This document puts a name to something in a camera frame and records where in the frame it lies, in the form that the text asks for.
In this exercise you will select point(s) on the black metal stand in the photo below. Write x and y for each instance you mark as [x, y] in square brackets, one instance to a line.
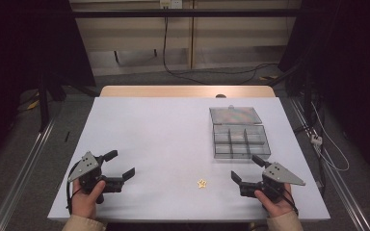
[43, 102]

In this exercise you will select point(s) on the black horizontal bar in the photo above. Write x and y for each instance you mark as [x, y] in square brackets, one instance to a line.
[186, 13]

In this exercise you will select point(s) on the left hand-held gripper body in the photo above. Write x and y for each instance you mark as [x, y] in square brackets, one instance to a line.
[85, 166]

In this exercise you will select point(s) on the yellow tape strip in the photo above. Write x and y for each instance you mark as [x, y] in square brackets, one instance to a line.
[33, 104]
[268, 77]

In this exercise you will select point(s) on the black curtain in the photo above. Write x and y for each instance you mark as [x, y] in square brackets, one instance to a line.
[350, 64]
[19, 48]

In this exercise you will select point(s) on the person's right hand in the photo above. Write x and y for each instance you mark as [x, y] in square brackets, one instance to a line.
[279, 207]

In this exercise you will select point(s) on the small black stick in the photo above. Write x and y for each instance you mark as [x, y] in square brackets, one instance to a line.
[66, 136]

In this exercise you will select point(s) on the small gold star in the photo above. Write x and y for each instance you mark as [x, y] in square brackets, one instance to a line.
[201, 184]

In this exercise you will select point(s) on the white wall outlet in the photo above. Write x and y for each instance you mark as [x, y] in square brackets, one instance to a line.
[171, 3]

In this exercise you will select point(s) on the person's left hand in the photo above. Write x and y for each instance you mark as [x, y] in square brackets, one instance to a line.
[85, 202]

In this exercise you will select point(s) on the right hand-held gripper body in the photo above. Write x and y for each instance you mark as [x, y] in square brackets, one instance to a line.
[281, 175]

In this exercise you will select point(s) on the white power plug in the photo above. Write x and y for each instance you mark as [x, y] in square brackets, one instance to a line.
[316, 139]

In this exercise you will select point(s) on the clear plastic compartment box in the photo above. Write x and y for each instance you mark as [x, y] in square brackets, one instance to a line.
[237, 138]

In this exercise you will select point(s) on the aluminium floor rail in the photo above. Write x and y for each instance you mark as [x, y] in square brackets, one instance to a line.
[333, 173]
[22, 179]

